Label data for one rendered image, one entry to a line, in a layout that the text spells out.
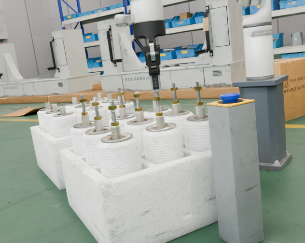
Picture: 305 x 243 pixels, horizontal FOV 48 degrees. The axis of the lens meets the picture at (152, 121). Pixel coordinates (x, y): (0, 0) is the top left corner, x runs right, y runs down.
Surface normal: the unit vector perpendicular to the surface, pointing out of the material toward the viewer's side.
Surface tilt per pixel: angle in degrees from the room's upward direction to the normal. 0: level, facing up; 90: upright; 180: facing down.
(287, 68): 90
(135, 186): 90
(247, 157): 90
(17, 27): 90
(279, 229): 0
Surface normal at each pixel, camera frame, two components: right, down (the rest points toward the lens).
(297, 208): -0.12, -0.97
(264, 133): -0.57, 0.23
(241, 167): 0.47, 0.12
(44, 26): 0.81, 0.01
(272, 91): 0.17, 0.18
